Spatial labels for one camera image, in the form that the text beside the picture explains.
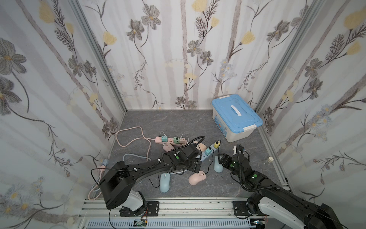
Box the blue lid storage box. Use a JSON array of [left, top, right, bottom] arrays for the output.
[[212, 94, 263, 143]]

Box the pink mouse front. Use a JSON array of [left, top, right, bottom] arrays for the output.
[[188, 171, 206, 186]]

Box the pink power strip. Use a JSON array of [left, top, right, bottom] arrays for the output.
[[154, 136, 187, 146]]

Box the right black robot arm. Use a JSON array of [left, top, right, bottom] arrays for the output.
[[218, 144, 346, 229]]

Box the blue power strip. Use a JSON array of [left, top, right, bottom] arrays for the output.
[[201, 140, 221, 162]]

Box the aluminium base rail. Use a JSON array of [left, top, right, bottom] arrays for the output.
[[77, 197, 315, 229]]

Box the yellow charger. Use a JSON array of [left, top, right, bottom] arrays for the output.
[[213, 140, 221, 149]]

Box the pink mouse near strip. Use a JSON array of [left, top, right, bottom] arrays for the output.
[[163, 143, 174, 152]]

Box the blue mouse front left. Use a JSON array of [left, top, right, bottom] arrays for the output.
[[159, 173, 171, 193]]

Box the pink power strip cable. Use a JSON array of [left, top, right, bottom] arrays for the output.
[[87, 126, 156, 200]]

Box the teal USB charger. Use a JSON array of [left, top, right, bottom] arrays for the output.
[[161, 135, 168, 142]]

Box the blue mouse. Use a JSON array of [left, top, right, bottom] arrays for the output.
[[159, 173, 171, 193], [213, 156, 224, 173]]

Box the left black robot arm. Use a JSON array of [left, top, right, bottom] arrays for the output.
[[99, 143, 202, 210]]

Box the pink mouse back right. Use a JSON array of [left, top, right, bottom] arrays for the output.
[[192, 141, 207, 152]]

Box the blue mouse right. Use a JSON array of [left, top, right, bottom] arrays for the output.
[[213, 156, 224, 173]]

